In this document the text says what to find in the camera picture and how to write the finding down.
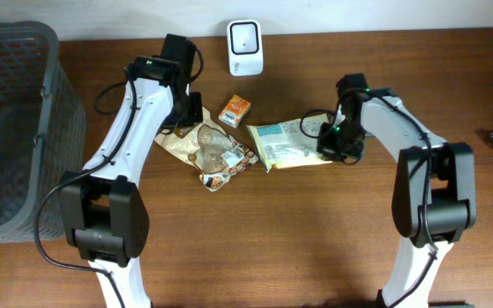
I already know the yellow chip bag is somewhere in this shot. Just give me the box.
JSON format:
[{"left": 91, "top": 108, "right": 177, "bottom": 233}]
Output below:
[{"left": 246, "top": 115, "right": 330, "bottom": 173}]

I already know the small orange box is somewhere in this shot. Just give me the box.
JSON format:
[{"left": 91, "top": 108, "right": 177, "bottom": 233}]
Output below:
[{"left": 218, "top": 95, "right": 252, "bottom": 128}]

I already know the beige brown snack pouch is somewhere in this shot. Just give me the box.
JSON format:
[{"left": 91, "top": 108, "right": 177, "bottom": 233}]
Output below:
[{"left": 155, "top": 108, "right": 258, "bottom": 192}]

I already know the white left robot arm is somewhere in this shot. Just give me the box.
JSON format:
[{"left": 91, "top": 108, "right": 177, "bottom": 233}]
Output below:
[{"left": 59, "top": 34, "right": 202, "bottom": 307}]

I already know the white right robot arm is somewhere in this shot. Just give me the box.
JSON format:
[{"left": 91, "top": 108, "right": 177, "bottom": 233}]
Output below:
[{"left": 316, "top": 74, "right": 477, "bottom": 307}]

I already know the white barcode scanner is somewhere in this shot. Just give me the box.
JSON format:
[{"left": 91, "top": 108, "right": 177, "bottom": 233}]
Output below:
[{"left": 227, "top": 20, "right": 264, "bottom": 77}]

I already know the grey plastic basket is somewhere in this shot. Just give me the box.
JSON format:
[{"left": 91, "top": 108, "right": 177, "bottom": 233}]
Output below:
[{"left": 0, "top": 21, "right": 87, "bottom": 244}]

